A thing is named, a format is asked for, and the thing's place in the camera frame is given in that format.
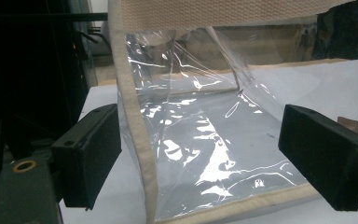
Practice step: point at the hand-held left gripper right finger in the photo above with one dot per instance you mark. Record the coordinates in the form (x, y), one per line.
(326, 155)

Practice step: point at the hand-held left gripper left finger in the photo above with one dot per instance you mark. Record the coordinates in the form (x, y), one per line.
(87, 155)

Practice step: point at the clear plastic bag beige trim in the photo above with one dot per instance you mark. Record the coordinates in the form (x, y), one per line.
(199, 130)

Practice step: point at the dark metal stand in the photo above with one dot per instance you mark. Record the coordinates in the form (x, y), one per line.
(34, 62)

